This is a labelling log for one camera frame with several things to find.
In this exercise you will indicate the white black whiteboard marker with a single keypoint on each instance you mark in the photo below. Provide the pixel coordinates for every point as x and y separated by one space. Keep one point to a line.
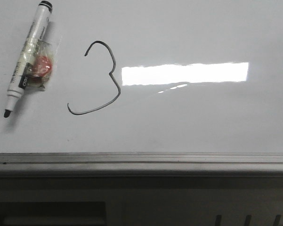
27 58

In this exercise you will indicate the red magnet taped to marker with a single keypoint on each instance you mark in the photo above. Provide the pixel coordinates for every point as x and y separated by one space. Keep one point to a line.
44 66

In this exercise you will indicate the white whiteboard with aluminium frame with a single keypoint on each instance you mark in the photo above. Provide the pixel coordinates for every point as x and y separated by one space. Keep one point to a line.
148 87

